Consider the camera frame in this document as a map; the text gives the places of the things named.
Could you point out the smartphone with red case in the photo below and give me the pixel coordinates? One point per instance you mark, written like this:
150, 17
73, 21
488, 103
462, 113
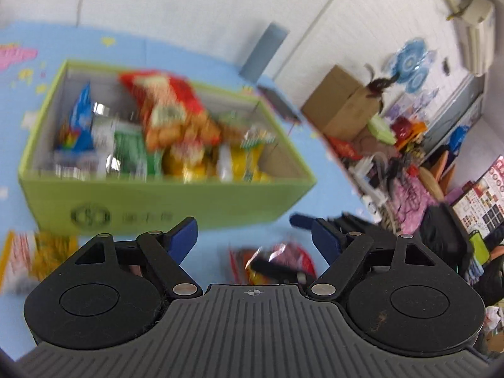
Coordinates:
280, 105

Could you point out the white power strip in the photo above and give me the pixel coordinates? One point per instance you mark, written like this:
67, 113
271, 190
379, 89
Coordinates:
368, 177

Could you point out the white yellow snack bag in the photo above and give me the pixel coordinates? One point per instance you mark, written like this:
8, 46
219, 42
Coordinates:
29, 257

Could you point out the brown cardboard box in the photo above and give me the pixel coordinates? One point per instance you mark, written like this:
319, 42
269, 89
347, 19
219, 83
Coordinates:
340, 106

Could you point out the blue snack packet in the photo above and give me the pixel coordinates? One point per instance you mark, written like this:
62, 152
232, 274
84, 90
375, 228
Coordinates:
75, 131

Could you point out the yellow orange snack bag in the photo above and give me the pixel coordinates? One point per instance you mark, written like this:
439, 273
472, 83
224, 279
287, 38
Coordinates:
187, 161

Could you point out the green white snack bag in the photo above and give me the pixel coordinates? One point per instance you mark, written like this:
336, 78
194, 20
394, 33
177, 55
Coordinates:
122, 151

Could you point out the green cardboard storage box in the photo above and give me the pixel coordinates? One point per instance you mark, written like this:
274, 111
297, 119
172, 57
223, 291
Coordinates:
127, 206

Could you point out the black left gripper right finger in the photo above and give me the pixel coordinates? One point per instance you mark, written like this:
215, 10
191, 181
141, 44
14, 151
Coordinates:
395, 292

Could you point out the red snack bag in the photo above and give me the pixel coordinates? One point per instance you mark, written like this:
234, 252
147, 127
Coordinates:
169, 110

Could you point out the yellow chips bag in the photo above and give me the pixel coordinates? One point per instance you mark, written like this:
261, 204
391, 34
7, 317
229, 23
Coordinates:
240, 151

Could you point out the white air conditioner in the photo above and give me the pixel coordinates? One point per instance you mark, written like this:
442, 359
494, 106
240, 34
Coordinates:
475, 26

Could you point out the clear red jujube bag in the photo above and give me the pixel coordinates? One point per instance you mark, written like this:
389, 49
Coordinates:
282, 263

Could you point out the blue paper wall decorations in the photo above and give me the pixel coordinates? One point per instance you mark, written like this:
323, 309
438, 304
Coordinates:
411, 65

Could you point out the grey blue thermos bottle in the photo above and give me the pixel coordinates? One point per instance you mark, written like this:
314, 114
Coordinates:
263, 52

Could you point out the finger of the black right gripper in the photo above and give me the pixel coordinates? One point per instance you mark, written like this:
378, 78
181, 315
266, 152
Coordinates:
305, 222

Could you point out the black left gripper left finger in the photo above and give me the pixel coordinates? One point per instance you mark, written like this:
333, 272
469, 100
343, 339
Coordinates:
109, 293

